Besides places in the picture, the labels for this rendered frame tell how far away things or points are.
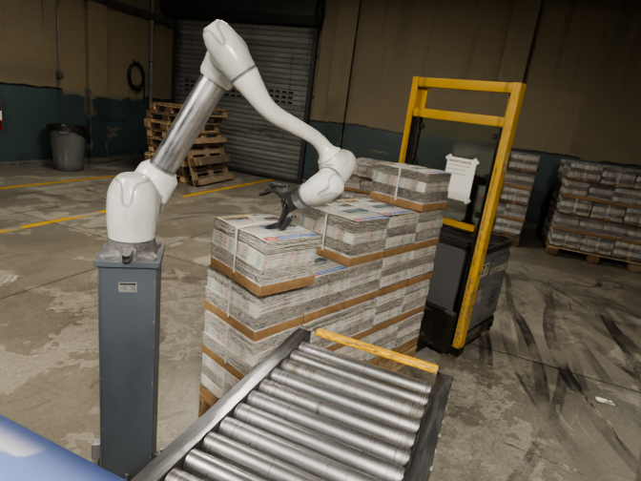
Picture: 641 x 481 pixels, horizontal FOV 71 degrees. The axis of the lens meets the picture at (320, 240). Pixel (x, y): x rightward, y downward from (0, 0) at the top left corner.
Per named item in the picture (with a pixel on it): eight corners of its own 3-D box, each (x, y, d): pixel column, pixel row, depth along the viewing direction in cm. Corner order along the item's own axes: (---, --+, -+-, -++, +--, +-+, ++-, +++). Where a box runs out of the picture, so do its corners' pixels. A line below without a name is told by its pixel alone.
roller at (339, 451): (237, 412, 122) (239, 397, 121) (408, 482, 106) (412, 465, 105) (227, 423, 118) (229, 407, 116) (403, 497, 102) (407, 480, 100)
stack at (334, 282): (196, 416, 228) (204, 261, 205) (344, 348, 312) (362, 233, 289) (242, 461, 203) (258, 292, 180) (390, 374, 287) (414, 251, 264)
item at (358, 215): (302, 205, 239) (302, 203, 239) (338, 202, 259) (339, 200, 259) (356, 223, 216) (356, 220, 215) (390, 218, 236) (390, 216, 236)
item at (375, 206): (335, 200, 262) (335, 198, 261) (365, 198, 282) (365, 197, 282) (386, 217, 238) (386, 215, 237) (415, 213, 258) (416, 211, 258)
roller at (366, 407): (268, 366, 135) (263, 383, 134) (424, 423, 119) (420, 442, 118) (275, 365, 139) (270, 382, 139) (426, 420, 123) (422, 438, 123)
